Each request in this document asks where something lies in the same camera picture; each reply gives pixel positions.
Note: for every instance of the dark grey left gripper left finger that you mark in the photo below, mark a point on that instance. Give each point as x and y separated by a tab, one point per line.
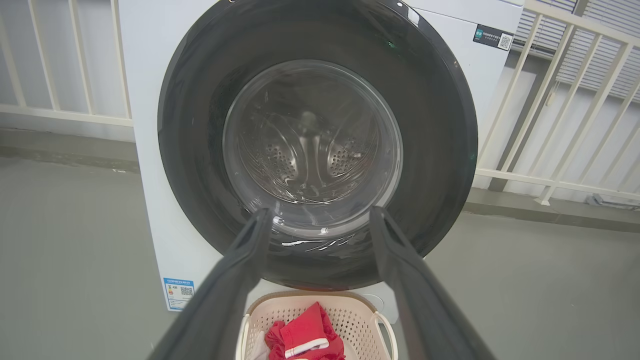
220	300

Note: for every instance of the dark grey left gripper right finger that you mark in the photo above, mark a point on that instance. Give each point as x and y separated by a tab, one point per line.
420	300

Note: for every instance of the red and white garment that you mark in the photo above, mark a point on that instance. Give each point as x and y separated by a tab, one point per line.
305	330

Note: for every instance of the black round glass washer door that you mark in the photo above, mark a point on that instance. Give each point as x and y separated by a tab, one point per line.
200	125

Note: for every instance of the cream perforated laundry basket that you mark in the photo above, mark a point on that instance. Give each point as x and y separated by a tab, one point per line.
360	325

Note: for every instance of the white front-load washing machine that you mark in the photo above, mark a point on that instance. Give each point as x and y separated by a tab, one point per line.
145	150

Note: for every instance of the steel washer drum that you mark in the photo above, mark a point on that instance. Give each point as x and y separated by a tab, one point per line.
310	150

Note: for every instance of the dark QR code sticker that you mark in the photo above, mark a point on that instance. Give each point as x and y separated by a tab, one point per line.
493	37

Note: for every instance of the blue energy label sticker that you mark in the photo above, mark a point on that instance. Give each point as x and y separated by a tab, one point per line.
178	294

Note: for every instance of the round white drain filter cover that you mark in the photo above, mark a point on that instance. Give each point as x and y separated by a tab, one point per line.
372	300

